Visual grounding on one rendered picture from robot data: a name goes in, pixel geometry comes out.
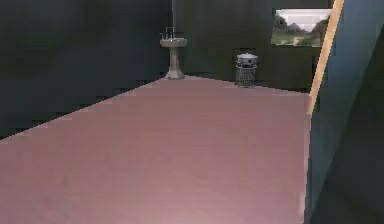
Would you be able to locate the window with landscape view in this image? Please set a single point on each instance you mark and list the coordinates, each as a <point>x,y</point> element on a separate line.
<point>296,28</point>

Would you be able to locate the beige pedestal sink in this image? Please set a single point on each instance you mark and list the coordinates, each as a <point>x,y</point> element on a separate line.
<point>173,56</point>

